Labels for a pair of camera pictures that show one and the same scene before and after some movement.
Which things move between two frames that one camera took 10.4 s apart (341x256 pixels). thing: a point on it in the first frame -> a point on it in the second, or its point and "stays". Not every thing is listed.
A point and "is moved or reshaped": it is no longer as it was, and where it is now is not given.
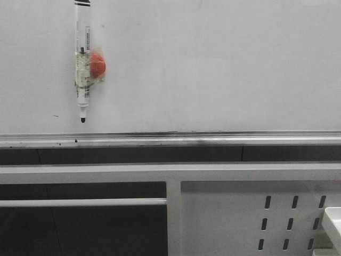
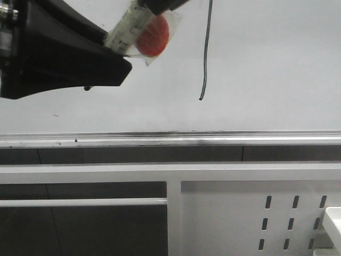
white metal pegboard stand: x=213 y=209 stays
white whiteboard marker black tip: x=82 y=56 -> x=122 y=37
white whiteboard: x=173 y=65 stays
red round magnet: x=97 y=65 is moved or reshaped
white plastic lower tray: x=325 y=252 stays
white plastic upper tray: x=334 y=213 stays
